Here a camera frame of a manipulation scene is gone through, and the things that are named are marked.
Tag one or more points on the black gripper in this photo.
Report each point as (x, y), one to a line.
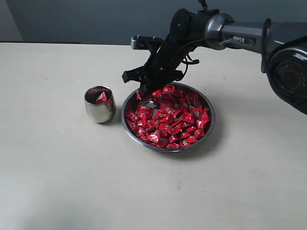
(161, 68)

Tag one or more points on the red candy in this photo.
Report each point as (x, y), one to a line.
(138, 95)
(102, 98)

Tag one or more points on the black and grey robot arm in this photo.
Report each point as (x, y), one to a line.
(282, 46)

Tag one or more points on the stainless steel bowl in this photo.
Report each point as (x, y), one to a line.
(136, 140)

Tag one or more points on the stainless steel cup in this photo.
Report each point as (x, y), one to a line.
(99, 113)

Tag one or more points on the pile of red wrapped candies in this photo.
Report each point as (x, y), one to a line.
(172, 119)

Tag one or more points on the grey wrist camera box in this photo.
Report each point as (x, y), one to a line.
(145, 43)

